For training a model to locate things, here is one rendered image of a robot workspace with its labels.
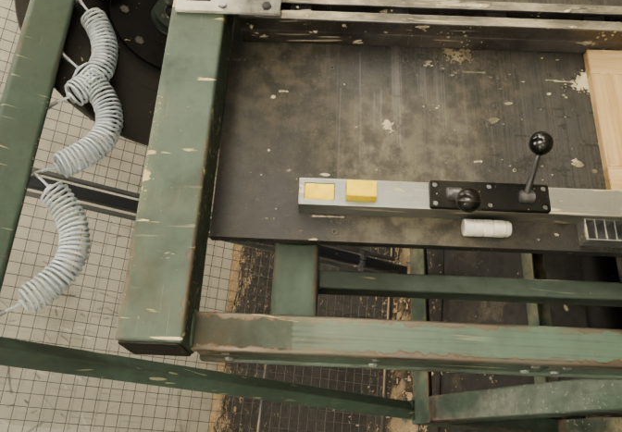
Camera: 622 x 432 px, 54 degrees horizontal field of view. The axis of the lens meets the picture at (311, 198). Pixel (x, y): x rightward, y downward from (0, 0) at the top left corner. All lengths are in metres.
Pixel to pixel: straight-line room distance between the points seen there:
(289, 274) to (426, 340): 0.26
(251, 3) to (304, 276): 0.50
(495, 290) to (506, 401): 0.80
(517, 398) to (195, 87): 1.23
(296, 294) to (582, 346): 0.45
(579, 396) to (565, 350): 0.71
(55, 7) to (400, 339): 1.18
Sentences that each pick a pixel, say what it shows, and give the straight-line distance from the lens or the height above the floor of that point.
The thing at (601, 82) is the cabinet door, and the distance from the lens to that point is 1.30.
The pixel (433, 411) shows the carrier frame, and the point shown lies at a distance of 2.10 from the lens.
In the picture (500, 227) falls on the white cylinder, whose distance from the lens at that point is 1.07.
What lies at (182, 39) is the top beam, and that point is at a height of 1.94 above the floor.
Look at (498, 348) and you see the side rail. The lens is 0.99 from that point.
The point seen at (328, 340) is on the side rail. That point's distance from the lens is 0.95.
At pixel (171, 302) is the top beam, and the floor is 1.90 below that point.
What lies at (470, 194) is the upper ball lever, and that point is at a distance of 0.93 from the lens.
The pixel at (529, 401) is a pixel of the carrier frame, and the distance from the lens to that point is 1.82.
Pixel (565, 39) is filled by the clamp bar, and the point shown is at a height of 1.30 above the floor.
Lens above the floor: 2.16
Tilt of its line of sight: 27 degrees down
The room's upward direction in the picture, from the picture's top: 74 degrees counter-clockwise
